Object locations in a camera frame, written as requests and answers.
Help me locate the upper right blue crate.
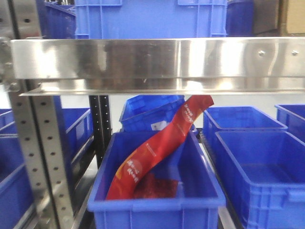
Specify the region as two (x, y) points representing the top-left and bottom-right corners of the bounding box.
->
(226, 0), (254, 37)

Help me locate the tilted blue bin behind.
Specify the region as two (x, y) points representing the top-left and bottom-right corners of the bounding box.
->
(119, 95), (185, 132)

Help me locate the rear right blue bin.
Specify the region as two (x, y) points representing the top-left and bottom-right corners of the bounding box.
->
(203, 106), (288, 151)

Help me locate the far left blue bin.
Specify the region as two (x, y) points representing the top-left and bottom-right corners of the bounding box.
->
(0, 109), (33, 229)

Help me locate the upper left blue crate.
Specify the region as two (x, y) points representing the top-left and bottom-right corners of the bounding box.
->
(35, 0), (76, 39)

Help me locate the stainless steel shelf rail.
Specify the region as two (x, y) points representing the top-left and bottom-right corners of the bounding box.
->
(0, 37), (305, 95)

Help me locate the perforated steel upright post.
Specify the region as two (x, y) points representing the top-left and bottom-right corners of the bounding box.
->
(0, 0), (75, 229)

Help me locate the red snack bag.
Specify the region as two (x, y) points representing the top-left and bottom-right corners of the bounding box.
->
(106, 95), (214, 200)

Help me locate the front right blue bin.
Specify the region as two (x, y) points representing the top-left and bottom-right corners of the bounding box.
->
(214, 131), (305, 229)

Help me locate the front centre blue bin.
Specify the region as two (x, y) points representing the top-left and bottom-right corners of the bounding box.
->
(87, 131), (226, 229)

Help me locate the dark red mesh packet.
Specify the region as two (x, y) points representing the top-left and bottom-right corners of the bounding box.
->
(133, 173), (178, 199)

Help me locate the far right blue bin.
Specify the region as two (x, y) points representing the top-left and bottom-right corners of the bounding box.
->
(275, 104), (305, 142)

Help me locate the blue crate on shelf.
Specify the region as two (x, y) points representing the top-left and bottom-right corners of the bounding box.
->
(74, 0), (227, 39)

